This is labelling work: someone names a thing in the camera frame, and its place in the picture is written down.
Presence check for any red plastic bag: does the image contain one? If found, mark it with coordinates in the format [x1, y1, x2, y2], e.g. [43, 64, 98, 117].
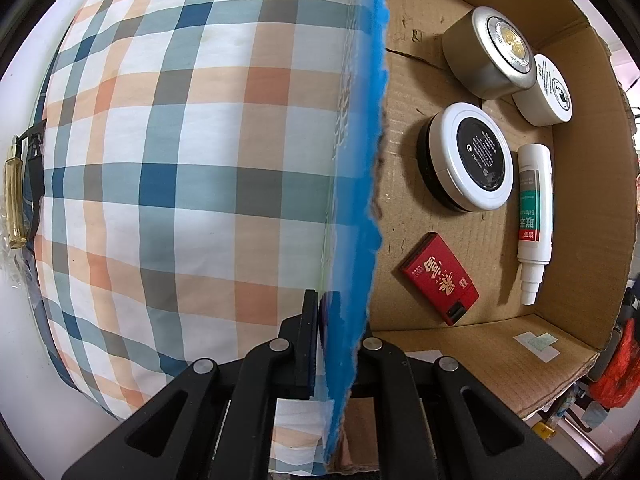
[589, 320, 640, 409]

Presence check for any white sticker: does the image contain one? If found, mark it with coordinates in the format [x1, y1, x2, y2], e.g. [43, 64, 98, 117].
[515, 331, 562, 364]

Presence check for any black bag strap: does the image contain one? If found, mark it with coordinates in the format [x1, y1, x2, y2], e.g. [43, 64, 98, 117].
[12, 120, 49, 241]

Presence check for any white spray bottle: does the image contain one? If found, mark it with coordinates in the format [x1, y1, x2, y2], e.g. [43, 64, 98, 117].
[515, 142, 555, 307]

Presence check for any plaid bedding in clear bag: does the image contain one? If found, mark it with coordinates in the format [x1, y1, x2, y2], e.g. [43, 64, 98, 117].
[30, 0, 376, 477]

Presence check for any black and white round case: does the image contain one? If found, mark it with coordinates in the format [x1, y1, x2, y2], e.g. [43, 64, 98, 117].
[417, 102, 515, 213]

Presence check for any cardboard box with blue side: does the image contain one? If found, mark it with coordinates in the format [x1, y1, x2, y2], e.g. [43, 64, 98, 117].
[322, 0, 640, 476]

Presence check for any silver round tin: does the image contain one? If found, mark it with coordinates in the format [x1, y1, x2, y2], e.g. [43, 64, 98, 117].
[442, 6, 539, 101]

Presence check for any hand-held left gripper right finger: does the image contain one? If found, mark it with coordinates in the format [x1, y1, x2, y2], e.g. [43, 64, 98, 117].
[349, 321, 582, 480]

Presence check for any small red box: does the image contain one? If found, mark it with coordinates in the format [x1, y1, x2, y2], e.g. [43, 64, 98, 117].
[398, 232, 480, 327]

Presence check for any yellow bag handle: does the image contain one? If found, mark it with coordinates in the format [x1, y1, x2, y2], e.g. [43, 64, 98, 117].
[4, 157, 29, 251]

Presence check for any white round jar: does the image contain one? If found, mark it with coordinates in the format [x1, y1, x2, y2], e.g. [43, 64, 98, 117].
[511, 53, 574, 127]

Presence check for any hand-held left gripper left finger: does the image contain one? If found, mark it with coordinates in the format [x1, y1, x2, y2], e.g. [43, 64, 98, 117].
[62, 289, 321, 480]

